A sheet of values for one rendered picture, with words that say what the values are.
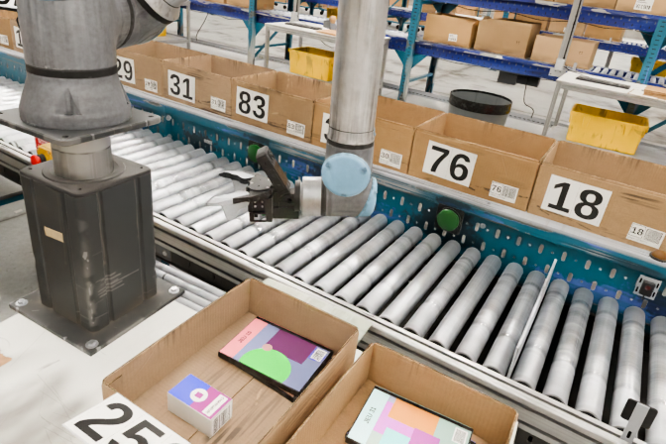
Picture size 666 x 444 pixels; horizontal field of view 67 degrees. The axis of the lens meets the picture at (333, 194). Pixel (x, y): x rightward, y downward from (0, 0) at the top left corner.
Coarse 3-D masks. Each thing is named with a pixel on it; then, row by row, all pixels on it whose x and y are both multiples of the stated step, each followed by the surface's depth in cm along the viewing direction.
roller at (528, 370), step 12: (552, 288) 140; (564, 288) 140; (552, 300) 133; (564, 300) 137; (540, 312) 130; (552, 312) 129; (540, 324) 124; (552, 324) 125; (540, 336) 119; (552, 336) 122; (528, 348) 116; (540, 348) 115; (528, 360) 111; (540, 360) 112; (516, 372) 109; (528, 372) 108; (540, 372) 111; (528, 384) 105
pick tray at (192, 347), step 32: (256, 288) 111; (192, 320) 98; (224, 320) 107; (288, 320) 109; (320, 320) 104; (160, 352) 92; (192, 352) 100; (352, 352) 100; (128, 384) 87; (160, 384) 93; (224, 384) 95; (256, 384) 95; (320, 384) 89; (160, 416) 87; (256, 416) 89; (288, 416) 80
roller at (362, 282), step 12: (396, 240) 155; (408, 240) 156; (384, 252) 148; (396, 252) 149; (372, 264) 141; (384, 264) 142; (360, 276) 134; (372, 276) 136; (348, 288) 128; (360, 288) 130; (348, 300) 125
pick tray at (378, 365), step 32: (384, 352) 96; (352, 384) 92; (384, 384) 98; (416, 384) 94; (448, 384) 90; (320, 416) 83; (352, 416) 91; (448, 416) 92; (480, 416) 89; (512, 416) 85
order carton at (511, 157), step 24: (432, 120) 172; (456, 120) 183; (480, 120) 178; (456, 144) 155; (480, 144) 181; (504, 144) 176; (528, 144) 172; (552, 144) 168; (408, 168) 167; (480, 168) 154; (504, 168) 150; (528, 168) 146; (480, 192) 156; (528, 192) 148
